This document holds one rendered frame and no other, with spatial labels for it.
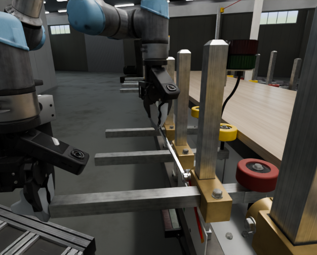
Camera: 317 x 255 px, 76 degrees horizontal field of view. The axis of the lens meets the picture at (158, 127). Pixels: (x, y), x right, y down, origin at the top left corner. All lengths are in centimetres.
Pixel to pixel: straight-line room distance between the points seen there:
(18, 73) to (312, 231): 39
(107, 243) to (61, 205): 110
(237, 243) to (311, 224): 49
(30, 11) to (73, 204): 69
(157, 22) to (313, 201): 51
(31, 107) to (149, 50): 34
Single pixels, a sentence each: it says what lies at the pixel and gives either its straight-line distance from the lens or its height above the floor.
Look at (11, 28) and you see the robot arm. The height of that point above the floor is 116.
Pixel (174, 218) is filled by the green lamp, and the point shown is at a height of 70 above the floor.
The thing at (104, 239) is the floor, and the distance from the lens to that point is 155.
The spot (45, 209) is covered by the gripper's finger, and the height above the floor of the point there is 86.
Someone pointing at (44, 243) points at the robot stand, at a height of 21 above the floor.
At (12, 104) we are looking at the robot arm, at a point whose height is 106.
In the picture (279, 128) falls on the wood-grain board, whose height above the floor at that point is 90.
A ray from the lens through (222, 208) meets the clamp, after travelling 43.
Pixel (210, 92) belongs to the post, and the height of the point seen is 106.
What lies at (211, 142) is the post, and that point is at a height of 96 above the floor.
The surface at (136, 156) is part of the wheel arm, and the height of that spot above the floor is 83.
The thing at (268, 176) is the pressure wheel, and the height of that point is 91.
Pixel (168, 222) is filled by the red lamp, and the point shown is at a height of 70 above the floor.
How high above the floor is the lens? 112
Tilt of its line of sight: 19 degrees down
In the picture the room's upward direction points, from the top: straight up
